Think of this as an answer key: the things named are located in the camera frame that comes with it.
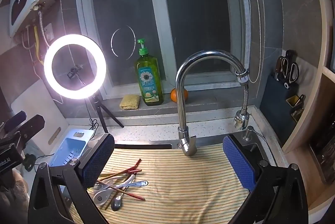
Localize chrome faucet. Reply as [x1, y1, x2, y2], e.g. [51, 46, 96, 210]
[175, 50, 246, 157]

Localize orange fruit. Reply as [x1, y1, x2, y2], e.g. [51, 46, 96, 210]
[170, 88, 188, 104]

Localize dark handled knife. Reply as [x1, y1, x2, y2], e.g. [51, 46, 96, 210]
[273, 56, 284, 81]

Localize white spoon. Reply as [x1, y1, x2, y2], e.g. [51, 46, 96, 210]
[93, 174, 137, 207]

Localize metal spoon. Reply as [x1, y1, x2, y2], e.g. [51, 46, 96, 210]
[111, 186, 129, 212]

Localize yellow holder cup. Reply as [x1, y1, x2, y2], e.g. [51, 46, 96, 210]
[290, 108, 304, 123]
[285, 94, 306, 109]

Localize dark knife holder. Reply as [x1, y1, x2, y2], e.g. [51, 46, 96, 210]
[259, 73, 300, 135]

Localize person's left forearm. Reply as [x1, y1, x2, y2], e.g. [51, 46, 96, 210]
[0, 169, 30, 216]

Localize black handled scissors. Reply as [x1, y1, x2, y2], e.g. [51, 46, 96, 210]
[281, 55, 300, 83]

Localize metal sink knob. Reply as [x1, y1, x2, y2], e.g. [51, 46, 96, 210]
[241, 127, 255, 141]

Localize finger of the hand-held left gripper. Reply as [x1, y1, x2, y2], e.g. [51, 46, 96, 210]
[4, 111, 27, 133]
[5, 114, 45, 147]

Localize metal flexible hose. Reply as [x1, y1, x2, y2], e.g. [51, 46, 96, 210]
[38, 11, 51, 48]

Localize metal bead chain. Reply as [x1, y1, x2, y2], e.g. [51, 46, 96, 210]
[242, 0, 262, 84]

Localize green dish soap bottle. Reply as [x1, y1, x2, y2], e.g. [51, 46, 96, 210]
[134, 39, 165, 106]

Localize white ring light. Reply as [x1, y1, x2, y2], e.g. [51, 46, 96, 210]
[44, 34, 107, 99]

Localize yellow hose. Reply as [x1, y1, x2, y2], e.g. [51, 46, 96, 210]
[33, 25, 44, 65]

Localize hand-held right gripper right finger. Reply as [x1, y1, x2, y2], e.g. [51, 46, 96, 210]
[222, 134, 309, 224]

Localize yellow sponge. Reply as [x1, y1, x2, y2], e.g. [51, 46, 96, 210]
[120, 94, 141, 110]

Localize white framed window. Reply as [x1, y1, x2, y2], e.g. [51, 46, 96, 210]
[75, 0, 252, 101]

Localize metal fork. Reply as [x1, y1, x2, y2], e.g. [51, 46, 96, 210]
[95, 180, 148, 192]

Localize flexible faucet sprayer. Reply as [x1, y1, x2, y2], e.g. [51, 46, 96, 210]
[233, 67, 252, 131]

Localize blue drain basket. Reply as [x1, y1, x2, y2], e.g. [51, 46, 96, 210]
[48, 128, 97, 199]

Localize red wooden chopstick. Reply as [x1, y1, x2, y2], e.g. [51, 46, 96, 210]
[101, 168, 142, 178]
[115, 158, 142, 177]
[98, 181, 146, 201]
[105, 186, 129, 211]

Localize striped yellow cloth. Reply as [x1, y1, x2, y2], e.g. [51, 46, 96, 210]
[69, 144, 252, 224]

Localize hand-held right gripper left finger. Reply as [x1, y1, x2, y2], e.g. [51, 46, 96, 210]
[27, 133, 116, 224]

